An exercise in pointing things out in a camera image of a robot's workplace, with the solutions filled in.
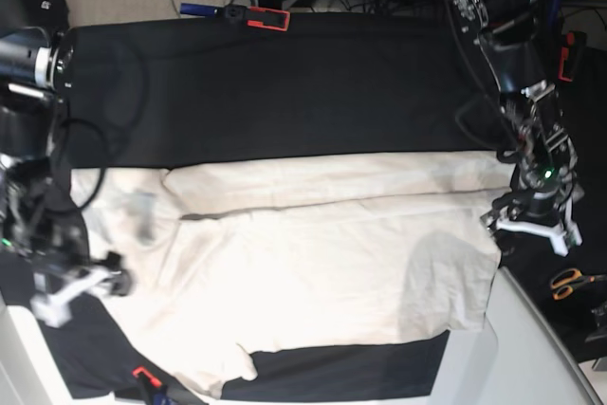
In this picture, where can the white T-shirt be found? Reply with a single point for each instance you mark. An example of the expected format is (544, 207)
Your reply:
(230, 259)

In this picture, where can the orange handled scissors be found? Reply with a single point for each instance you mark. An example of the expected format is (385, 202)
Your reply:
(569, 280)

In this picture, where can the black table cloth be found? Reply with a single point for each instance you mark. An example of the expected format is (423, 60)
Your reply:
(173, 93)

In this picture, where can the red black clamp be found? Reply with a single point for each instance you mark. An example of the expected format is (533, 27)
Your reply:
(254, 17)
(573, 45)
(152, 386)

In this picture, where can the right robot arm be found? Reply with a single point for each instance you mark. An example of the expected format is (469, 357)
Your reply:
(32, 130)

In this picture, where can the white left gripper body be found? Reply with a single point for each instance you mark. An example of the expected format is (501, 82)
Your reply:
(563, 236)

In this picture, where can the white left side board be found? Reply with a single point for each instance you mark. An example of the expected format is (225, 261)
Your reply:
(29, 374)

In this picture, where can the red black top clamp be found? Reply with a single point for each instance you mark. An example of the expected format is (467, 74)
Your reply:
(254, 17)

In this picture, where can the red black bottom clamp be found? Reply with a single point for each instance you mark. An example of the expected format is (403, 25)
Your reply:
(152, 386)

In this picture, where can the red black right clamp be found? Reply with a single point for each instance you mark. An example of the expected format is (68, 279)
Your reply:
(573, 45)

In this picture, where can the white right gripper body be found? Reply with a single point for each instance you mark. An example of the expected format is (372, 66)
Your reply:
(53, 307)

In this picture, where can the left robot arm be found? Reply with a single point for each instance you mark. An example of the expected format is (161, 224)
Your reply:
(501, 44)

